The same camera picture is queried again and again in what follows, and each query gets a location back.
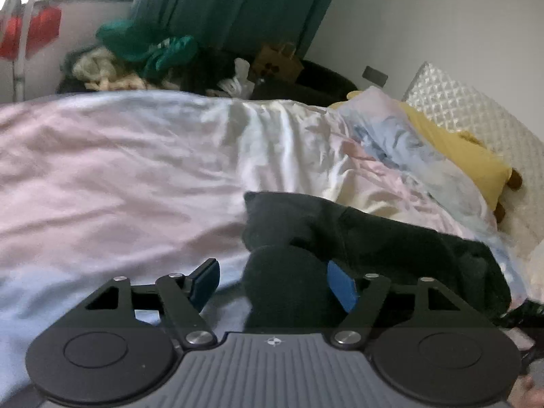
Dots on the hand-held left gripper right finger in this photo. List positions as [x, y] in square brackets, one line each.
[342, 285]

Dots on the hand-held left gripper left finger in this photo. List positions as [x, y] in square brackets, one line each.
[206, 283]

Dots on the dark grey-green garment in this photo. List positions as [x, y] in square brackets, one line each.
[365, 255]

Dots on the green clothes pile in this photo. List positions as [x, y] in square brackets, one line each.
[144, 46]

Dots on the pastel floral duvet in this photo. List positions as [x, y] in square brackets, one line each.
[148, 165]

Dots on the yellow pillow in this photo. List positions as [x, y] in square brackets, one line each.
[463, 153]

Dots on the black fabric basket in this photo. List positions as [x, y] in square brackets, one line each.
[310, 85]

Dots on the white plastic bag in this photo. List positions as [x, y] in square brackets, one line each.
[238, 78]

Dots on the white quilted headboard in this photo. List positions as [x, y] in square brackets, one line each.
[476, 110]

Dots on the brown paper bag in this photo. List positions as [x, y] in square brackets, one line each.
[276, 66]

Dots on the cream fluffy garment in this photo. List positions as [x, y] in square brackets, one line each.
[106, 72]

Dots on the green curtain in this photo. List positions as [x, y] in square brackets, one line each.
[238, 4]

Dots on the red cloth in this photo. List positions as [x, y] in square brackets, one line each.
[42, 29]

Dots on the white drying rack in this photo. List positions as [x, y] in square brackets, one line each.
[23, 34]

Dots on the grey wall socket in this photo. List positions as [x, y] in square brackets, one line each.
[375, 76]

